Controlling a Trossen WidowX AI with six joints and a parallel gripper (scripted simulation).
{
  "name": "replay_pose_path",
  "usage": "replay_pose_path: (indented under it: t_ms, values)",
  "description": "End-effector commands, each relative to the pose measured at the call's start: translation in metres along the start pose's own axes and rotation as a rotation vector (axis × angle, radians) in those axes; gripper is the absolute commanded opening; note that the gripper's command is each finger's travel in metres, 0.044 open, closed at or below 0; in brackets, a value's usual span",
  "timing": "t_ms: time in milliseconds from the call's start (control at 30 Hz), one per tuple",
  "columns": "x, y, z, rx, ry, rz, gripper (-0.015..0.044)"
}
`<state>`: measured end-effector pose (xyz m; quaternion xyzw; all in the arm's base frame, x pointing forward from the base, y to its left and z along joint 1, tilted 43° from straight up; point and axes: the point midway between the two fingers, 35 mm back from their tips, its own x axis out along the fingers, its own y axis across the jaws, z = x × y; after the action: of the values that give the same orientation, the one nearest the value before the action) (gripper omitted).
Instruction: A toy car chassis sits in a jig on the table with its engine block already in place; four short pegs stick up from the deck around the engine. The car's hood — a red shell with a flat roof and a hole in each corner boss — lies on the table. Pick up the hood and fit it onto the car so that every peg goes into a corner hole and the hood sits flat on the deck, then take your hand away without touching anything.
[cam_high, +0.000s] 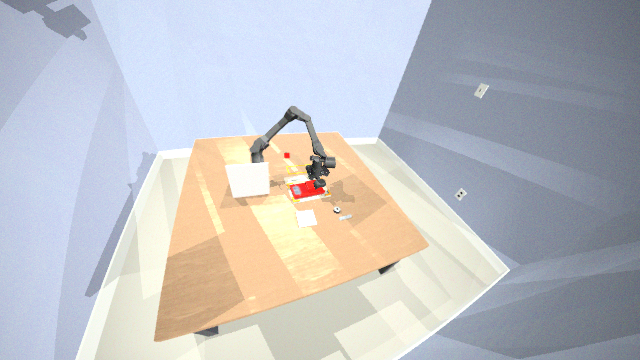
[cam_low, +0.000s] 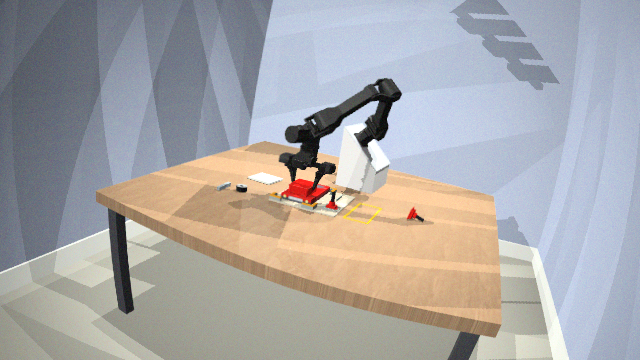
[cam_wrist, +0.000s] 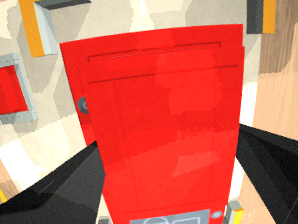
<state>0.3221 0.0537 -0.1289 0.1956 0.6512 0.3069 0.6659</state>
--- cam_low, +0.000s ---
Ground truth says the white flat square pad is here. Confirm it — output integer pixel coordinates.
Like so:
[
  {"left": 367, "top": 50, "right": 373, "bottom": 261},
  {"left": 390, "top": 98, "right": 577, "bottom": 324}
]
[{"left": 248, "top": 172, "right": 283, "bottom": 185}]

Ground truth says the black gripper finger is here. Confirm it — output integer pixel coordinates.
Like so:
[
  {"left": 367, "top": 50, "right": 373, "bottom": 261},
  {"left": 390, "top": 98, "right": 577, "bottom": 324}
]
[
  {"left": 312, "top": 171, "right": 326, "bottom": 191},
  {"left": 284, "top": 164, "right": 297, "bottom": 183}
]

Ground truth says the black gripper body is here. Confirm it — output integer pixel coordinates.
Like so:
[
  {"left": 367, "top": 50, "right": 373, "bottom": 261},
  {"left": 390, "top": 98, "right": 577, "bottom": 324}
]
[{"left": 278, "top": 142, "right": 336, "bottom": 174}]

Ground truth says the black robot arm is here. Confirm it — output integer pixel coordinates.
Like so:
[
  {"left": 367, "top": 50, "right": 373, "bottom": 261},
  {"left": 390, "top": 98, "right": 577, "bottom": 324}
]
[{"left": 285, "top": 78, "right": 402, "bottom": 170}]

